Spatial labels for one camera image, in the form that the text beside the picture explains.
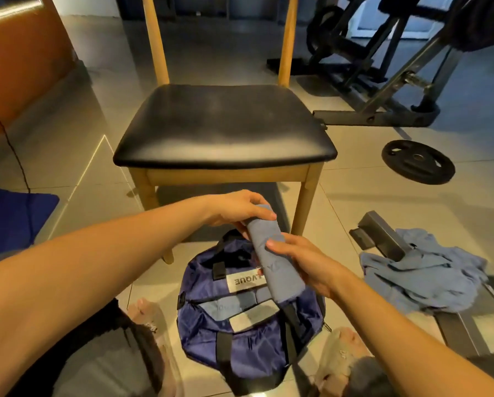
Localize person's left leg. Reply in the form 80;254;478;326
7;297;183;397

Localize mounted black weight plate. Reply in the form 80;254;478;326
445;0;494;51

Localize wall mirror with light strip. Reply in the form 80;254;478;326
0;0;46;26

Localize pile of blue-grey towels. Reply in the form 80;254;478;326
360;227;490;316

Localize person's left forearm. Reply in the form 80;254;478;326
0;196;219;397

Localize loose black weight plate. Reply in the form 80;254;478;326
381;140;457;186

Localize wooden chair with black seat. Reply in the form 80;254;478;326
113;0;339;266

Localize navy blue bag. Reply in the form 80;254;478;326
176;229;327;397

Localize single blue-grey towel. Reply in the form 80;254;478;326
246;204;308;305

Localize black and grey gym machine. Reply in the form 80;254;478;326
267;0;494;129

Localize person's right forearm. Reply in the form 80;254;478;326
330;272;494;397

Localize person's left hand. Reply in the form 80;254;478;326
204;189;279;234

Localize person's right hand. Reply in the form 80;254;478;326
264;233;348;299

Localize dark blue mat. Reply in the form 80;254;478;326
0;183;61;258

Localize black cable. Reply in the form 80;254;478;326
0;96;31;194

